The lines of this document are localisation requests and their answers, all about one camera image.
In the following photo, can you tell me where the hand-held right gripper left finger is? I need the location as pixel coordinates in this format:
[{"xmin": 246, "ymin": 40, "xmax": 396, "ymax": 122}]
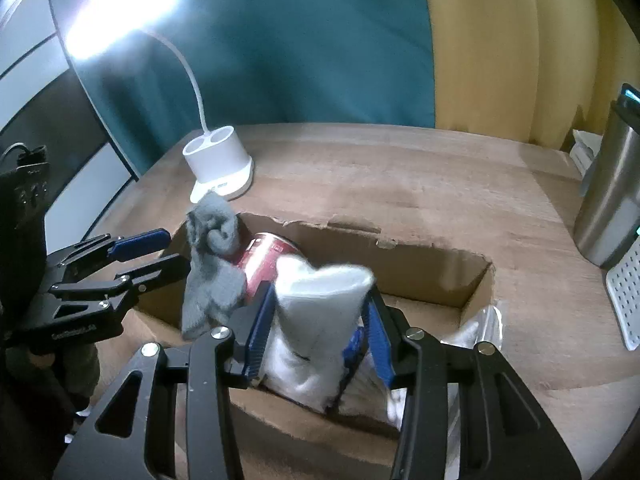
[{"xmin": 52, "ymin": 282, "xmax": 278, "ymax": 480}]

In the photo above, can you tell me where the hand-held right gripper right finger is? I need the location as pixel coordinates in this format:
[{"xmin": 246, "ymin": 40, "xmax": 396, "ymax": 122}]
[{"xmin": 361, "ymin": 290, "xmax": 583, "ymax": 480}]

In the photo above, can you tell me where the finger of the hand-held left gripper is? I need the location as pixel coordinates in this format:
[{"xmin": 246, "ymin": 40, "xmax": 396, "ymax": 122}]
[
  {"xmin": 47, "ymin": 254, "xmax": 192, "ymax": 307},
  {"xmin": 45, "ymin": 228, "xmax": 171, "ymax": 273}
]

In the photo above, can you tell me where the grey knit glove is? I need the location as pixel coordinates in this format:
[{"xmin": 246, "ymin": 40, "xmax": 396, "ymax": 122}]
[{"xmin": 180, "ymin": 194, "xmax": 247, "ymax": 339}]

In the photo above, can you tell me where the blue white soft packet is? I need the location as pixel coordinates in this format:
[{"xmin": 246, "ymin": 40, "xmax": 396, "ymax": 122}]
[{"xmin": 257, "ymin": 255, "xmax": 376, "ymax": 411}]

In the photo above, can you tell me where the red tin can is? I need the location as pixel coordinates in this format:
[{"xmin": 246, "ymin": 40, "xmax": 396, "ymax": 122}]
[{"xmin": 235, "ymin": 232, "xmax": 303, "ymax": 306}]

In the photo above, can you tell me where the cardboard box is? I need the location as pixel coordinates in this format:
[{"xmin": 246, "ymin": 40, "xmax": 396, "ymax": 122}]
[{"xmin": 122, "ymin": 212, "xmax": 496, "ymax": 480}]

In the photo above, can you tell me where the cotton swabs zip bag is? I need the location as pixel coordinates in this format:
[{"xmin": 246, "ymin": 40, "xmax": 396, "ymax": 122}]
[{"xmin": 345, "ymin": 305, "xmax": 503, "ymax": 431}]

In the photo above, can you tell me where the white desk lamp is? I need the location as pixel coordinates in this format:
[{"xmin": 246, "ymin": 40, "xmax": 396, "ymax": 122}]
[{"xmin": 65, "ymin": 0, "xmax": 255, "ymax": 200}]

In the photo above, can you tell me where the teal curtain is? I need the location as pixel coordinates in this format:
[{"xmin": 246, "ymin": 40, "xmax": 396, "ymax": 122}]
[{"xmin": 47, "ymin": 0, "xmax": 436, "ymax": 181}]

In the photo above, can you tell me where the white plastic basket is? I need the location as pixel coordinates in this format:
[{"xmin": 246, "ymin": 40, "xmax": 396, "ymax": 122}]
[{"xmin": 605, "ymin": 249, "xmax": 640, "ymax": 352}]

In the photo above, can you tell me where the steel tumbler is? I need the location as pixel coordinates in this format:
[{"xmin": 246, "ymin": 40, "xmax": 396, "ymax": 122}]
[{"xmin": 572, "ymin": 82, "xmax": 640, "ymax": 268}]

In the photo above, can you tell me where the white folded paper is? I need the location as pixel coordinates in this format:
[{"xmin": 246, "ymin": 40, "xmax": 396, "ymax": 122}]
[{"xmin": 570, "ymin": 129, "xmax": 607, "ymax": 181}]

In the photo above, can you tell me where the yellow curtain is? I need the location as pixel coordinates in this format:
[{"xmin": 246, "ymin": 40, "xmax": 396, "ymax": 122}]
[{"xmin": 417, "ymin": 0, "xmax": 640, "ymax": 153}]

